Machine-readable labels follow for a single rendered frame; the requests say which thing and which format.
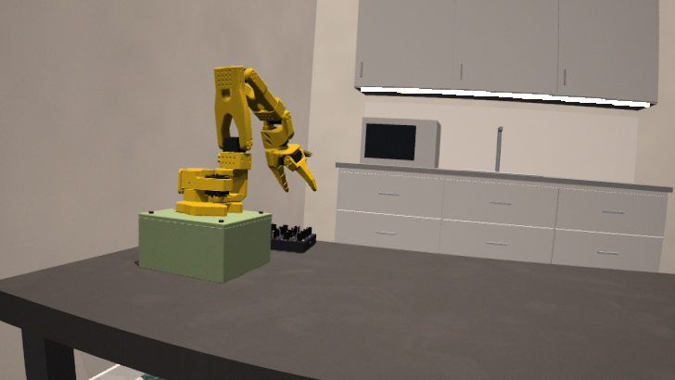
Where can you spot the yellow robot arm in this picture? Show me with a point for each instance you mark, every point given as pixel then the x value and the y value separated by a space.
pixel 200 186

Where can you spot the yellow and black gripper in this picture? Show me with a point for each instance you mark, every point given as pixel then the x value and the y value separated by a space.
pixel 289 156

